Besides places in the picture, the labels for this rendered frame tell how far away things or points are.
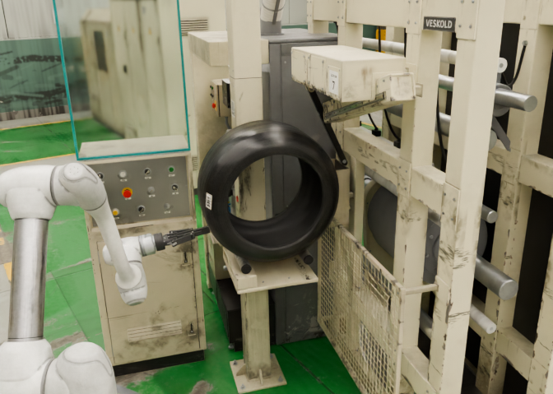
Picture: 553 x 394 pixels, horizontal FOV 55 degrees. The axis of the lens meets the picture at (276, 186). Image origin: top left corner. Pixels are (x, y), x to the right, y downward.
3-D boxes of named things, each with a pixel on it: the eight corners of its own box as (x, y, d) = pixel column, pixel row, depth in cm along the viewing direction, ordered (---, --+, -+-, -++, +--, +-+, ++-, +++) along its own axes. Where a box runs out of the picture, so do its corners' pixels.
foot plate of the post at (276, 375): (230, 363, 309) (229, 357, 308) (274, 354, 316) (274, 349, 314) (239, 394, 285) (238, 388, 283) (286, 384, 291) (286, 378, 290)
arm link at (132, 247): (140, 240, 232) (146, 268, 225) (104, 249, 228) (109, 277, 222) (136, 229, 222) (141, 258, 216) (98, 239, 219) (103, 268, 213)
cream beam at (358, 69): (290, 80, 243) (290, 47, 238) (341, 77, 249) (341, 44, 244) (339, 103, 188) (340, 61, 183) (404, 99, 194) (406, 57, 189)
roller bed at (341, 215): (309, 214, 284) (308, 160, 274) (334, 210, 287) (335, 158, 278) (321, 229, 266) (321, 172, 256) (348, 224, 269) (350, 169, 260)
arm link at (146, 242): (137, 232, 227) (151, 229, 228) (143, 251, 230) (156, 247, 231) (138, 241, 219) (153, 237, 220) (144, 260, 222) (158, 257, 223)
